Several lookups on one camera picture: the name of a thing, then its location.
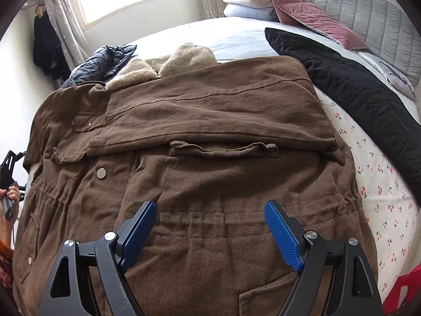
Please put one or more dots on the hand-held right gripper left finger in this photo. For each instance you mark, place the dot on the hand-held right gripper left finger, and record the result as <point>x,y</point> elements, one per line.
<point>138,233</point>

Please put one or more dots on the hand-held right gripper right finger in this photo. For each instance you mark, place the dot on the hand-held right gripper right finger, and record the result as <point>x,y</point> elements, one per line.
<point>284,237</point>

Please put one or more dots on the brown jacket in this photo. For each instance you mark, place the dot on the brown jacket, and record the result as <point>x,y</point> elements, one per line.
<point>213,121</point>

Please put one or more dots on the hanging dark clothes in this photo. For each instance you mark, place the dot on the hanging dark clothes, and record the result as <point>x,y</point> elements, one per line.
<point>46,46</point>

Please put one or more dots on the wooden clothes hanger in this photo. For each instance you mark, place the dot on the wooden clothes hanger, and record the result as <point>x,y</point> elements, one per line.
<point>40,10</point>

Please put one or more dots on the person's left hand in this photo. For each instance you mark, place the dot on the person's left hand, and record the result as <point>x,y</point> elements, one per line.
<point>11,193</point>

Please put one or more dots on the bed with cherry print sheet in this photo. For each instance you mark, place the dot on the bed with cherry print sheet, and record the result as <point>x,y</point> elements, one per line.
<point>378,171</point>

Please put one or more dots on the red plastic stool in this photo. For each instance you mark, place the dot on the red plastic stool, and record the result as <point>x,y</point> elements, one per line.
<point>408,289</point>

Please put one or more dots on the black puffer jacket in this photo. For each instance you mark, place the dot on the black puffer jacket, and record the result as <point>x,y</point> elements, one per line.
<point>98,62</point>

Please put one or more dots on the black quilted garment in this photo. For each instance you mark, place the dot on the black quilted garment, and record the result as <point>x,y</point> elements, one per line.
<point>345,82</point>

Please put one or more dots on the white printed pillow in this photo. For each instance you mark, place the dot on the white printed pillow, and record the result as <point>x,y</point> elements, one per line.
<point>391,72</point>

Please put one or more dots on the light blue pillow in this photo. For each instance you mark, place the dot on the light blue pillow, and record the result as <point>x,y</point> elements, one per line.
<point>243,11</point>

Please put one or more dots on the grey padded headboard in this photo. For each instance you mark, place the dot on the grey padded headboard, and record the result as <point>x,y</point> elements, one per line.
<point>361,3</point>

